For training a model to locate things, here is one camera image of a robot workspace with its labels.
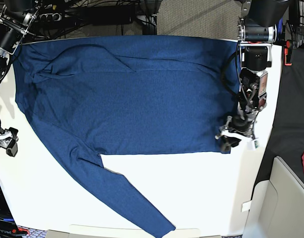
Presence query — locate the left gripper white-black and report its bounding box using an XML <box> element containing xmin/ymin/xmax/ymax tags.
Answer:
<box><xmin>215</xmin><ymin>114</ymin><xmax>259</xmax><ymax>153</ymax></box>

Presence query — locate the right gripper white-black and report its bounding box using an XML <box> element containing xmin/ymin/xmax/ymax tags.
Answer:
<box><xmin>0</xmin><ymin>127</ymin><xmax>18</xmax><ymax>157</ymax></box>

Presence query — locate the blue long-sleeve shirt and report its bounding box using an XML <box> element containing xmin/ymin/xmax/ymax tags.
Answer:
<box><xmin>12</xmin><ymin>35</ymin><xmax>243</xmax><ymax>238</ymax></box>

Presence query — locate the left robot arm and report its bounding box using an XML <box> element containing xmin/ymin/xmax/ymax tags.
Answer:
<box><xmin>215</xmin><ymin>0</ymin><xmax>290</xmax><ymax>153</ymax></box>

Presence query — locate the black box with label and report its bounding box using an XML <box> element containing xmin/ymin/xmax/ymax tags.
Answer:
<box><xmin>0</xmin><ymin>186</ymin><xmax>16</xmax><ymax>238</ymax></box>

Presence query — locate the beige plastic bin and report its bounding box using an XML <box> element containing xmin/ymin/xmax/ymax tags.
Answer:
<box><xmin>243</xmin><ymin>156</ymin><xmax>304</xmax><ymax>238</ymax></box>

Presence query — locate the cardboard box edge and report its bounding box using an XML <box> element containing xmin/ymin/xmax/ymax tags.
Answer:
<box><xmin>45</xmin><ymin>230</ymin><xmax>70</xmax><ymax>238</ymax></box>

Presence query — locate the red clamp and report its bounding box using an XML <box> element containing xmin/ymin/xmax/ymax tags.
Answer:
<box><xmin>284</xmin><ymin>40</ymin><xmax>293</xmax><ymax>66</ymax></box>

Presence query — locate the black power supply box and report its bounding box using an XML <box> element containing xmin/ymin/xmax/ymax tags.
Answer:
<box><xmin>89</xmin><ymin>5</ymin><xmax>135</xmax><ymax>25</ymax></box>

